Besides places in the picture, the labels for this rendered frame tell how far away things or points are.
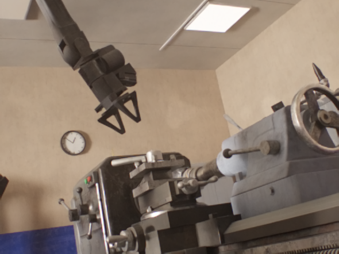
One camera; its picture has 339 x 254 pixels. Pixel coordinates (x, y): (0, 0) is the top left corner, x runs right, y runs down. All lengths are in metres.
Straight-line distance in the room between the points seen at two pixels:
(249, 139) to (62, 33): 0.71
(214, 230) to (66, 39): 0.72
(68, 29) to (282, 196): 0.75
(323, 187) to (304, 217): 0.22
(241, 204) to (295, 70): 4.47
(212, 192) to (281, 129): 4.53
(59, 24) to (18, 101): 4.74
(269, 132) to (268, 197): 0.21
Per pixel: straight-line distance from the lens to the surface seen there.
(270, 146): 1.40
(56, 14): 1.28
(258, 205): 1.45
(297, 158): 1.42
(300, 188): 1.31
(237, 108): 6.82
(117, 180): 2.39
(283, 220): 1.23
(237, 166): 1.67
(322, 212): 1.13
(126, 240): 1.59
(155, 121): 6.44
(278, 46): 6.14
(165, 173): 1.79
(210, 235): 1.50
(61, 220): 5.69
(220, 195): 5.99
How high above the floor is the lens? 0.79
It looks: 16 degrees up
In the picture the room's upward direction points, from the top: 11 degrees counter-clockwise
